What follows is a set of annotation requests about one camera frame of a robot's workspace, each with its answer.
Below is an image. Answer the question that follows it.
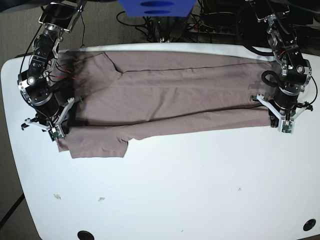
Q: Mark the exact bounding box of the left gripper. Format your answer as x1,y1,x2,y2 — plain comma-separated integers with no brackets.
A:
260,88,313,128

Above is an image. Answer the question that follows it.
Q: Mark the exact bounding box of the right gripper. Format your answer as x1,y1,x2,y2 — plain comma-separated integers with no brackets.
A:
21,96,75,134

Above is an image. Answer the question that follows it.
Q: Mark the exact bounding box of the mauve T-shirt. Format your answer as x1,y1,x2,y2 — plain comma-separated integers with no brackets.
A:
56,51,279,159

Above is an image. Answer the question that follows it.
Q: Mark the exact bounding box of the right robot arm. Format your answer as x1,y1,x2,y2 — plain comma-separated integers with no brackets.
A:
17,0,87,137

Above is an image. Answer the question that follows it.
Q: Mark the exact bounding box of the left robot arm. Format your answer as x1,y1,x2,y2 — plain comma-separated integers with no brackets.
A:
235,0,313,134

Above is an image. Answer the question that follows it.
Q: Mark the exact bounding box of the black table grommet right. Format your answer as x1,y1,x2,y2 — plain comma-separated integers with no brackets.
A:
303,218,317,232

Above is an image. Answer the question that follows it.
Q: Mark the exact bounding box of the black table grommet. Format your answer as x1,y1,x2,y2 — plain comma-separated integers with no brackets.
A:
77,230,95,240
303,218,317,232

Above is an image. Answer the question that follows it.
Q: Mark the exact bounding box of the black table grommet left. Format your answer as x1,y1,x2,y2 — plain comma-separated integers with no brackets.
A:
77,230,95,240

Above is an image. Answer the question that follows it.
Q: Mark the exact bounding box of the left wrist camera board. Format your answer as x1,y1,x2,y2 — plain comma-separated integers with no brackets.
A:
277,119,295,134

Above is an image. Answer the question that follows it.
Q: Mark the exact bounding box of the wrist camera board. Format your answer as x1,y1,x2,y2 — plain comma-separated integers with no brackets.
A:
48,126,65,141
277,119,295,134

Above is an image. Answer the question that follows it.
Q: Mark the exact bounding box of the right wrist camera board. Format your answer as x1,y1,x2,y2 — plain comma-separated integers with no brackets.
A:
48,126,65,141

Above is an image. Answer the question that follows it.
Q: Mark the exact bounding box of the blue plastic mount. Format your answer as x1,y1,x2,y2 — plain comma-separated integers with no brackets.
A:
118,0,196,17

